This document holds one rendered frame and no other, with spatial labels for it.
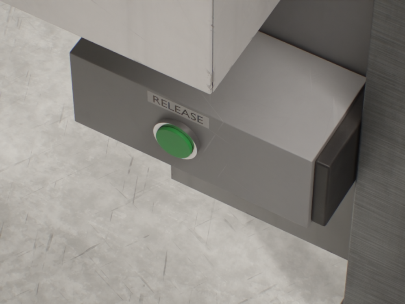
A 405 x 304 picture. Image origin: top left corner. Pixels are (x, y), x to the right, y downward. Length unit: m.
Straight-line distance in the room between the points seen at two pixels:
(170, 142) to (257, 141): 0.07
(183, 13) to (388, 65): 0.21
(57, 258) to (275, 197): 1.35
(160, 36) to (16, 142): 1.69
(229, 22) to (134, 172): 1.65
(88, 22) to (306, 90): 0.23
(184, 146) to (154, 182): 1.40
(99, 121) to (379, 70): 0.24
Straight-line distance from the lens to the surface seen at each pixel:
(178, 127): 1.46
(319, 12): 1.44
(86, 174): 2.89
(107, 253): 2.81
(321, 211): 1.47
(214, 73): 1.26
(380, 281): 1.58
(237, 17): 1.25
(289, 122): 1.44
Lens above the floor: 2.32
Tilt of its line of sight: 53 degrees down
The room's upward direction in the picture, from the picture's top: straight up
